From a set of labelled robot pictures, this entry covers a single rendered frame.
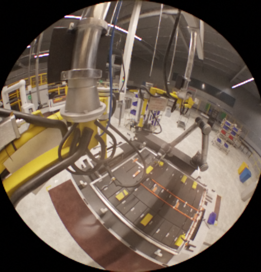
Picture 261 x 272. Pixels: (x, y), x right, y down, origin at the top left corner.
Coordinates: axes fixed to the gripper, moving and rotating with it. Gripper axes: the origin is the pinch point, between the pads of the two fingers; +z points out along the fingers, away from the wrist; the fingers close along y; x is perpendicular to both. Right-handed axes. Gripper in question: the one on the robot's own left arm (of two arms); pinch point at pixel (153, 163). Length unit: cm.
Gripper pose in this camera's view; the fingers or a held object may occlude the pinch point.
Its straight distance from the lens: 155.9
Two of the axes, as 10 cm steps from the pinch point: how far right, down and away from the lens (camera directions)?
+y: 7.2, 4.8, -5.0
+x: 3.2, 4.1, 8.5
